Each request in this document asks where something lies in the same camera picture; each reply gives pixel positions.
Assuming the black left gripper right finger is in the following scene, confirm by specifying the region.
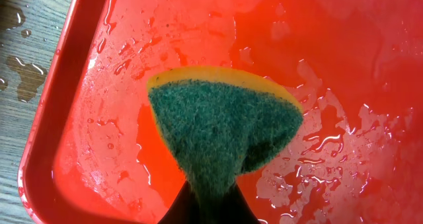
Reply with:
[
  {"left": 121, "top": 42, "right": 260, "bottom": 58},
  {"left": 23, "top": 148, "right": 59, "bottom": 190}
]
[{"left": 219, "top": 183, "right": 260, "bottom": 224}]

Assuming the red plastic tray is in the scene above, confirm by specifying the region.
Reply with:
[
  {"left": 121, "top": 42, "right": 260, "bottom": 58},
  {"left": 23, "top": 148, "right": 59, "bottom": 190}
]
[{"left": 18, "top": 0, "right": 422, "bottom": 223}]

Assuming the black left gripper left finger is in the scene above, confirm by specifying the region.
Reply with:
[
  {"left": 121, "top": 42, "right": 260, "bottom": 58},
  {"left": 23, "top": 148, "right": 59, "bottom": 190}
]
[{"left": 158, "top": 181, "right": 200, "bottom": 224}]

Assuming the orange green sponge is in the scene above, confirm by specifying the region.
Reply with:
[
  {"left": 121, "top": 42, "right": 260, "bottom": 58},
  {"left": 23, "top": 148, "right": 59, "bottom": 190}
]
[{"left": 147, "top": 66, "right": 303, "bottom": 210}]

